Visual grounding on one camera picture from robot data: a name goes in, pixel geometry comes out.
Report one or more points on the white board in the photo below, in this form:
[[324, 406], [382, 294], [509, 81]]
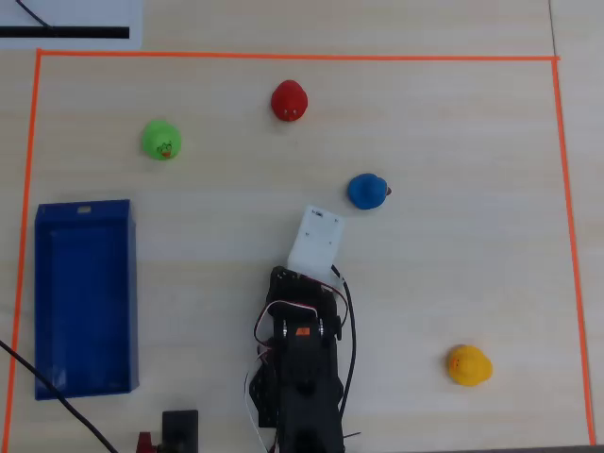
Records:
[[71, 11]]

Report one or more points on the black strip on board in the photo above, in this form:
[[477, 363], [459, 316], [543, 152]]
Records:
[[85, 32]]

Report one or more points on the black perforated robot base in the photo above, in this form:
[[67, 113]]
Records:
[[264, 396]]

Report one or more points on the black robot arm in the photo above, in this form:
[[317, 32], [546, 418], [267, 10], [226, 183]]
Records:
[[307, 377]]

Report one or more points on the yellow rubber duck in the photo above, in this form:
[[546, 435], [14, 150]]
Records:
[[472, 367]]

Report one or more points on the white camera housing box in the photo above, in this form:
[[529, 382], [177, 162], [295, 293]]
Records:
[[317, 238]]

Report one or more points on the green rubber duck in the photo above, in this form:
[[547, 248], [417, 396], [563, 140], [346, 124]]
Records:
[[159, 137]]

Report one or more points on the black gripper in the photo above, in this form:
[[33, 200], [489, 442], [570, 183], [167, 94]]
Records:
[[284, 281]]

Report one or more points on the orange tape boundary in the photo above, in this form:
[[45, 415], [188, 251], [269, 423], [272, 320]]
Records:
[[283, 56]]

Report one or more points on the red rubber duck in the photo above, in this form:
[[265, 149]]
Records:
[[289, 98]]

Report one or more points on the black table clamp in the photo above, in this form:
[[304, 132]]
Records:
[[180, 429]]

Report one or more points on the blue rubber duck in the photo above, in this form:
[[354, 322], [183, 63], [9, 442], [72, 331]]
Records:
[[365, 191]]

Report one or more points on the blue plastic box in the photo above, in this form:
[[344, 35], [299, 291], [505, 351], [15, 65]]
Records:
[[85, 302]]

